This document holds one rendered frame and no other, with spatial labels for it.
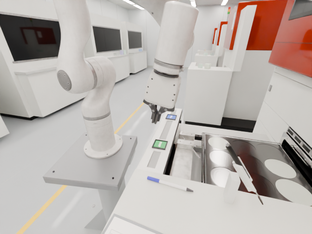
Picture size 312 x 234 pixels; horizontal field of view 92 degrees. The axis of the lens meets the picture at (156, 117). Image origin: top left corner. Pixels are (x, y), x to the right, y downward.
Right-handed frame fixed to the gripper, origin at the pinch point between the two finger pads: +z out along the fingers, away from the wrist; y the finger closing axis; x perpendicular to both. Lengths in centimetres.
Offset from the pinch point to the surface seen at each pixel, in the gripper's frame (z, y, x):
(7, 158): 153, 184, -47
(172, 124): 14.7, -5.3, -23.2
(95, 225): 112, 28, -6
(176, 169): 21.3, -13.1, -1.3
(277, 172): 11, -49, -9
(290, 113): -4, -59, -38
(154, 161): 15.4, -4.1, 4.5
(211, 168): 16.5, -25.6, -3.5
